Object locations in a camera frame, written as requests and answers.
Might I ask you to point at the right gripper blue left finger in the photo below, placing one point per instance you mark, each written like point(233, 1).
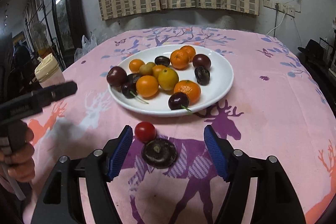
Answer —
point(116, 152)

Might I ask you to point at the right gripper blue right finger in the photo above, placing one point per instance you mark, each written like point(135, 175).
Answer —
point(220, 151)

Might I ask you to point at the red cherry tomato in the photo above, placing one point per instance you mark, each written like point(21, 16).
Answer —
point(145, 132)

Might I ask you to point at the dark cherry with stem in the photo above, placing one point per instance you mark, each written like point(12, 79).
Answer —
point(129, 91)

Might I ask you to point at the large dark red plum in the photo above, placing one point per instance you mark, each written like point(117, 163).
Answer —
point(116, 77)

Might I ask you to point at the orange mandarin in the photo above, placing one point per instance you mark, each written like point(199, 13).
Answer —
point(179, 59)
point(191, 89)
point(190, 51)

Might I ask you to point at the dark dried fruit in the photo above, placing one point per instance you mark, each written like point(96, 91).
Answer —
point(202, 75)

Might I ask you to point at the small yellow fruit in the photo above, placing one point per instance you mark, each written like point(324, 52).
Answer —
point(146, 69)

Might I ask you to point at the small orange kumquat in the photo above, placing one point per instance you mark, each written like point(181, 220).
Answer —
point(135, 65)

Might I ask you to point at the yellow-green citrus fruit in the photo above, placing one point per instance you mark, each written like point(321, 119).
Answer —
point(167, 79)

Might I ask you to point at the left hand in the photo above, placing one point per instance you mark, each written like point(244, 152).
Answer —
point(21, 163)

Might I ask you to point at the dark purple water chestnut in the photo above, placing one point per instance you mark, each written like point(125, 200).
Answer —
point(159, 153)

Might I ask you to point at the cream lidded plastic jar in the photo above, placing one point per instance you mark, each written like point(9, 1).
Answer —
point(48, 72)

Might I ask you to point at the orange kumquat in plate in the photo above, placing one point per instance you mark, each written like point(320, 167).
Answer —
point(147, 86)

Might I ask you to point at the white oval plate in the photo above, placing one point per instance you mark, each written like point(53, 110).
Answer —
point(221, 80)

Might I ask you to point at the orange kumquat behind plum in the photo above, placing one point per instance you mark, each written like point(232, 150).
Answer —
point(157, 69)

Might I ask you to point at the white plastic bag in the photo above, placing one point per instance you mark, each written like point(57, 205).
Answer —
point(86, 46)

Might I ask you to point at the dark wooden framed cabinet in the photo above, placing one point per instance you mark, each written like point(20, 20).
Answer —
point(69, 26)

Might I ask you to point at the orange mandarin in plate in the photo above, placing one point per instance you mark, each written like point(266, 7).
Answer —
point(190, 51)

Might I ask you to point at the black hat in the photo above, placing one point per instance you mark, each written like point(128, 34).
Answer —
point(313, 50)

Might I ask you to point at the wall power strip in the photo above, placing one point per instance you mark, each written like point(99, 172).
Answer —
point(280, 7)

